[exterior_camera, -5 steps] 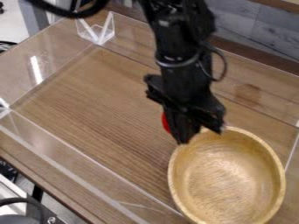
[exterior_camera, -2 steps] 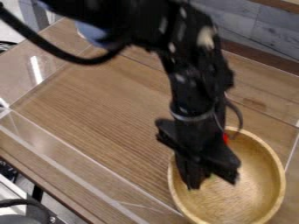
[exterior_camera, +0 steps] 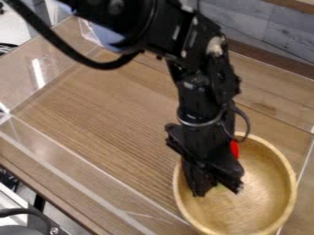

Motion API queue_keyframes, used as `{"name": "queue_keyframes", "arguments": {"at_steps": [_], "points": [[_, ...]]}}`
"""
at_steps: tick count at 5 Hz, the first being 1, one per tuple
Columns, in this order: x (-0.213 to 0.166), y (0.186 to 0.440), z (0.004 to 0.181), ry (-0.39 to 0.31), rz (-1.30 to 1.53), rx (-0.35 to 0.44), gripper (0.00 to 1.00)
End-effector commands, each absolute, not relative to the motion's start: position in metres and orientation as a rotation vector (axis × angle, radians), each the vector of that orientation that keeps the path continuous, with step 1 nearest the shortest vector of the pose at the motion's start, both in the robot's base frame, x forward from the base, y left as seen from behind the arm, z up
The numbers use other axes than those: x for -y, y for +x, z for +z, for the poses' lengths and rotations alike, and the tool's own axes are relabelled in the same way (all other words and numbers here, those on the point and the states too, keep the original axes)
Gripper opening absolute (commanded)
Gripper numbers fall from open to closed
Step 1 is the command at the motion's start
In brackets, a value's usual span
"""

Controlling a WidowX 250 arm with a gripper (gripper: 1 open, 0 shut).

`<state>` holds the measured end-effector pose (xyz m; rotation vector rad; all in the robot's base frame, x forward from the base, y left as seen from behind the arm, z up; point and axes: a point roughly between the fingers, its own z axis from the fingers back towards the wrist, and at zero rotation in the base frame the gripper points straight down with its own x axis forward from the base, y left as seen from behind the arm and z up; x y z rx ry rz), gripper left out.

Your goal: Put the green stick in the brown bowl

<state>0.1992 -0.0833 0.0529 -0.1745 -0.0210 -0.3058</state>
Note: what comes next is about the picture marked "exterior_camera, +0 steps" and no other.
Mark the red toy with green stem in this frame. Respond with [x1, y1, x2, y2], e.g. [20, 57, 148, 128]
[229, 140, 239, 160]

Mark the brown wooden bowl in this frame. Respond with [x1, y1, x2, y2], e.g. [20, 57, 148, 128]
[172, 134, 296, 235]

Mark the clear acrylic tray enclosure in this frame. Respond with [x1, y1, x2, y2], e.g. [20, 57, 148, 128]
[0, 11, 314, 235]

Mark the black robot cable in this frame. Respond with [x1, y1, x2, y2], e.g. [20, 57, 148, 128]
[4, 0, 144, 72]

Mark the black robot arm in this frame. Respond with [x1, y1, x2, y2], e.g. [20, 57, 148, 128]
[58, 0, 244, 196]

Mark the black cable at lower left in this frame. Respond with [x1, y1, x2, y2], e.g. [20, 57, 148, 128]
[0, 207, 52, 235]

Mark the grey post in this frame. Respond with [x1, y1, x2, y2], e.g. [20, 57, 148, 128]
[21, 0, 52, 39]

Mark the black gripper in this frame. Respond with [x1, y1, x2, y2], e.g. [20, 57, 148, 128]
[165, 117, 245, 196]

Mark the black metal bracket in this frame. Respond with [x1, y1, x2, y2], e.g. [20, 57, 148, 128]
[26, 206, 70, 235]

